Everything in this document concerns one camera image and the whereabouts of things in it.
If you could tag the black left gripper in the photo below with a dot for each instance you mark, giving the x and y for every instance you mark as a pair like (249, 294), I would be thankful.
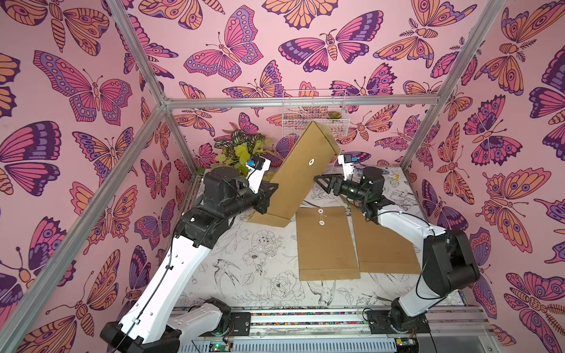
(263, 196)

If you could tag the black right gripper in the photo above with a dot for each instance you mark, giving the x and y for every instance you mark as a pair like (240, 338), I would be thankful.
(334, 185)

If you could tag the brown kraft file bag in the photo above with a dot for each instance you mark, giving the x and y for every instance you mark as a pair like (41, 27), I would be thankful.
(325, 245)

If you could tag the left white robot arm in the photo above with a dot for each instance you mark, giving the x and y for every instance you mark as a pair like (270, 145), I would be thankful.
(149, 326)

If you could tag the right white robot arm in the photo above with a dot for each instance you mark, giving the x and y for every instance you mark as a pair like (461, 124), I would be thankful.
(448, 261)

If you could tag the potted green plant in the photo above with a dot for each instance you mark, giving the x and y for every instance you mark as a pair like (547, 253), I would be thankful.
(238, 148)

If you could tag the small succulent in basket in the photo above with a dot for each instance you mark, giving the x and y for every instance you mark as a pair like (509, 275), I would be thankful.
(334, 115)

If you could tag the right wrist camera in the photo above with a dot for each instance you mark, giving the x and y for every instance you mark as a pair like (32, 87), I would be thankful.
(347, 162)

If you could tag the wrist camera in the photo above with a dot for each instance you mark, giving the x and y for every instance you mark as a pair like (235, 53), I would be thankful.
(257, 166)
(347, 162)

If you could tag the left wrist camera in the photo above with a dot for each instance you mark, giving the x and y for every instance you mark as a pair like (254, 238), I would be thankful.
(257, 166)

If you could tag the white wire basket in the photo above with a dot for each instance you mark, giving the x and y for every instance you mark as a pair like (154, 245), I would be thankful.
(311, 105)

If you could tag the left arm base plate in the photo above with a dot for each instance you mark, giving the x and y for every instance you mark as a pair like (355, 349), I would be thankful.
(237, 324)

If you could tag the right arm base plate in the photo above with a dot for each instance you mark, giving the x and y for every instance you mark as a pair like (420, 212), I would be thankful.
(395, 322)

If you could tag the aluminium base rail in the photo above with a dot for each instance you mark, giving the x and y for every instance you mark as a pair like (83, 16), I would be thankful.
(453, 329)

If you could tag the aluminium frame post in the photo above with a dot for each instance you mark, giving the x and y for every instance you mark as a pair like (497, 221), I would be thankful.
(473, 42)

